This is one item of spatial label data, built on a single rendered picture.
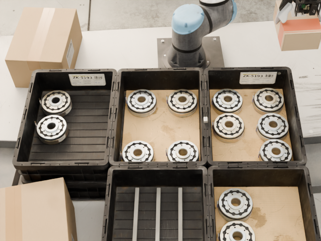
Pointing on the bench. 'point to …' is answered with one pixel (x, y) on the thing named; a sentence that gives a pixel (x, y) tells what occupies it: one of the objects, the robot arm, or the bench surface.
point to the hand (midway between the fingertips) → (297, 21)
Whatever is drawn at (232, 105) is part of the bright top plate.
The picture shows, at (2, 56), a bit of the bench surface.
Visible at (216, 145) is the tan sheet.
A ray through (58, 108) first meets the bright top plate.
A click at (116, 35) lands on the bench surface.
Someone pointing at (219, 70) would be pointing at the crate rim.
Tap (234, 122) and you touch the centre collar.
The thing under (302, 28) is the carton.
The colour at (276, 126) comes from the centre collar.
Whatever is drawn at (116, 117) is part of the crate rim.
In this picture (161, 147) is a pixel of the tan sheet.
